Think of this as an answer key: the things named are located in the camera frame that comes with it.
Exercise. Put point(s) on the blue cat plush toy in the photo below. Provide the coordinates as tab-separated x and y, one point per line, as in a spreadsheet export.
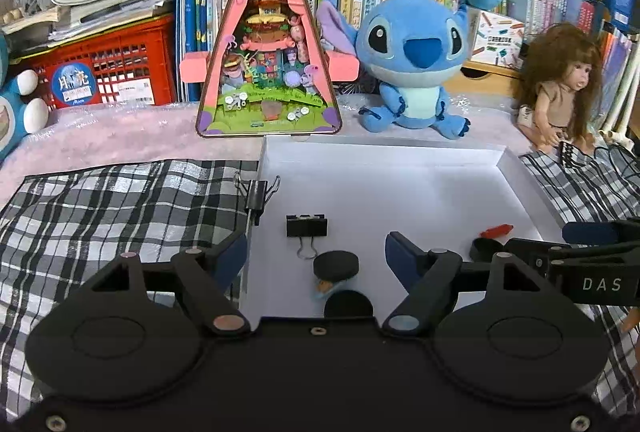
15	107

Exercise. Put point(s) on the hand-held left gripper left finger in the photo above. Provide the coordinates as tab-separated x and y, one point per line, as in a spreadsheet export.
232	257

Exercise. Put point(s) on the small black binder clip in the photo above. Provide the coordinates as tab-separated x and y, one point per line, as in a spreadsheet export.
257	198

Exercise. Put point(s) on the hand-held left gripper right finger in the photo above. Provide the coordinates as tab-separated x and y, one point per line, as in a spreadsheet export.
405	257

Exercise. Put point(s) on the pink triangular diorama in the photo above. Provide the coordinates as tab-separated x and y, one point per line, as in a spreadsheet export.
270	52

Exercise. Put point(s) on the white printed stationery box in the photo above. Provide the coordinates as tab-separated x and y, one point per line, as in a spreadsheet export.
497	37

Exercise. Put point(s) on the white cardboard box tray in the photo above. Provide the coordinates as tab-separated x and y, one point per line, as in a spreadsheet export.
390	192

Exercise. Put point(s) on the black and white plaid blanket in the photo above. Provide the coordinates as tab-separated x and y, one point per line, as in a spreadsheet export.
125	207

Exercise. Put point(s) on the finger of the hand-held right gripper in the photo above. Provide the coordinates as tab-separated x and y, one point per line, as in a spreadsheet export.
532	251
590	233

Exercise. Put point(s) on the red clip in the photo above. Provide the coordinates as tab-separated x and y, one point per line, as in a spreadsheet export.
495	230

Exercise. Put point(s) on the blue fridge magnet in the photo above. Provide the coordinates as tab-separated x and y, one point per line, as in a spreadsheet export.
324	290

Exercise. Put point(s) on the colourful leaning books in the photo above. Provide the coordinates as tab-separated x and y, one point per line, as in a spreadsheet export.
617	72

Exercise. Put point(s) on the blue alien plush toy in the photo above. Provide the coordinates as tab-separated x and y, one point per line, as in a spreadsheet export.
415	62

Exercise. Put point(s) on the pink fluffy blanket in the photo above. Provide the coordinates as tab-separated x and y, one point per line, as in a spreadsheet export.
115	132

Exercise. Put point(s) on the red plastic crate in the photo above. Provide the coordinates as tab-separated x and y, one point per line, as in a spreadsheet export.
125	62

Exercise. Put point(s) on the brown-haired doll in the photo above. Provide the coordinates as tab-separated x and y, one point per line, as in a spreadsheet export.
565	77

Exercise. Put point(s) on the black round puck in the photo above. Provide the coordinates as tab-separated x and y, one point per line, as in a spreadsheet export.
336	265
484	250
348	304

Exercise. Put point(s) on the white pipe rack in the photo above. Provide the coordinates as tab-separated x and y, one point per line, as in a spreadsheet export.
625	97

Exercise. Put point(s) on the wooden drawer box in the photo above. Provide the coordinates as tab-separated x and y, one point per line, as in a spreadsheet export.
492	72

